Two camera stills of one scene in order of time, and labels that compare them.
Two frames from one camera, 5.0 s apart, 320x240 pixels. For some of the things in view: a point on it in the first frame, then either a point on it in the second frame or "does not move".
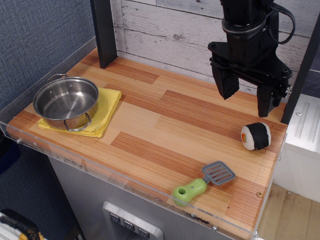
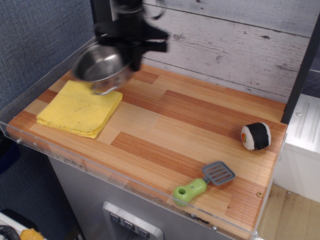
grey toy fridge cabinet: (87, 192) does not move
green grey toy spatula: (217, 173) does not move
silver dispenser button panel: (121, 224) does not move
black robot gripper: (255, 58) to (131, 31)
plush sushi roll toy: (256, 136) does not move
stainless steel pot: (64, 102) to (104, 67)
